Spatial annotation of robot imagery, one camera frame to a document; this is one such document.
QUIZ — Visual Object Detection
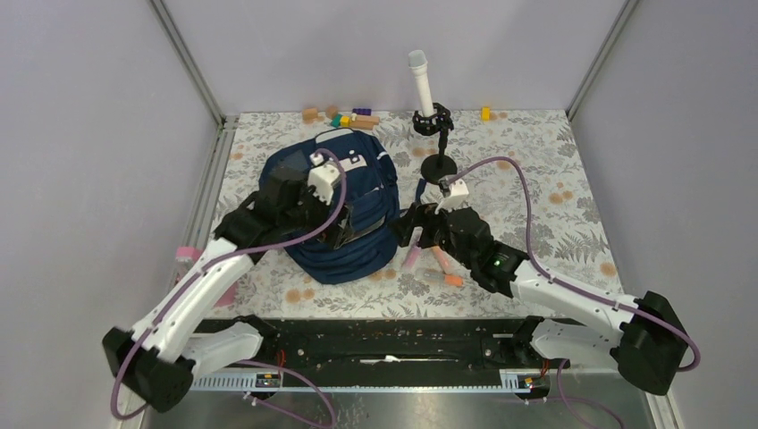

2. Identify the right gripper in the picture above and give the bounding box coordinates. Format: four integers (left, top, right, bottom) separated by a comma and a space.
387, 198, 476, 271

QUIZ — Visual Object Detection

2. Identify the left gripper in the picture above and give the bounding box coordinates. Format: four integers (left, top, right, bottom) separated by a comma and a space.
280, 175, 353, 248

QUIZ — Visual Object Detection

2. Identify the navy blue student backpack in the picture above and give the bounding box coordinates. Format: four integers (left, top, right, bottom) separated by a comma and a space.
258, 129, 401, 284

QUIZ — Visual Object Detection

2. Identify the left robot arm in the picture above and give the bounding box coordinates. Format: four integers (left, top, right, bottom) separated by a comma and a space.
102, 161, 349, 420

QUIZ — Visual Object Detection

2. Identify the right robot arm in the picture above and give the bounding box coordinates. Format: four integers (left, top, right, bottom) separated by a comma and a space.
389, 203, 688, 396

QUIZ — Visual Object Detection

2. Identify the grey orange-capped marker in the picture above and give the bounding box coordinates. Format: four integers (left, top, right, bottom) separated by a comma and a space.
416, 268, 464, 288

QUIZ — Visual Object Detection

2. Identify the pink highlighter pen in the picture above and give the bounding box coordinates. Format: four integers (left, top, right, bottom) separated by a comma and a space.
402, 240, 422, 272

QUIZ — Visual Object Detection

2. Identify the black microphone stand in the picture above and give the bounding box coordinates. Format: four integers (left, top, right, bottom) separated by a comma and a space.
412, 102, 458, 184

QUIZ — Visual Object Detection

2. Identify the teal toy block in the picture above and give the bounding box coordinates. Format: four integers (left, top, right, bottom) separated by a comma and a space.
331, 114, 344, 128

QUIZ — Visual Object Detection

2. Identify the round wooden block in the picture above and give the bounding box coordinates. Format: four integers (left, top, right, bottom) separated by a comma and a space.
324, 105, 339, 120

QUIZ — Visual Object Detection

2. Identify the pink box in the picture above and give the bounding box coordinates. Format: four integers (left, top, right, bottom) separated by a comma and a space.
174, 247, 238, 308

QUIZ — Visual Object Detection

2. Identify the long tan wooden block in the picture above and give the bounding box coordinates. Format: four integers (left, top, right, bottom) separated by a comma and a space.
349, 114, 380, 130

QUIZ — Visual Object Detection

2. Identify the white microphone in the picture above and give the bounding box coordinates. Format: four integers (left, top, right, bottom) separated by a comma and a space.
408, 49, 435, 117

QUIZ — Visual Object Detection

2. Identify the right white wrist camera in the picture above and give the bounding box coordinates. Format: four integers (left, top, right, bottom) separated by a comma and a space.
434, 179, 469, 214

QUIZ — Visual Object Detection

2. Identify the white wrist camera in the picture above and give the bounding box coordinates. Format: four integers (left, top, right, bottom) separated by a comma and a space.
307, 153, 341, 206
434, 179, 469, 214

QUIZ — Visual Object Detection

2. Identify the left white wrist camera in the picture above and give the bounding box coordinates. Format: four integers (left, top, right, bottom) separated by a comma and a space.
307, 153, 341, 206

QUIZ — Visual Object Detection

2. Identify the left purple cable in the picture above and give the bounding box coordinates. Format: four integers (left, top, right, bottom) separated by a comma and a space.
110, 148, 350, 429

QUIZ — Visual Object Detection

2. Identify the purple cable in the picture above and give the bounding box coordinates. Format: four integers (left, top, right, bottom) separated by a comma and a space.
110, 148, 350, 429
439, 156, 702, 429

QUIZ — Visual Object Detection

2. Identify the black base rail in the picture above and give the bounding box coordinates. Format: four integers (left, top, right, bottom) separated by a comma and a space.
219, 317, 569, 389

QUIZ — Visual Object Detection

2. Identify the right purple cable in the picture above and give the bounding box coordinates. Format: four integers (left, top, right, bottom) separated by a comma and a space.
439, 156, 702, 429

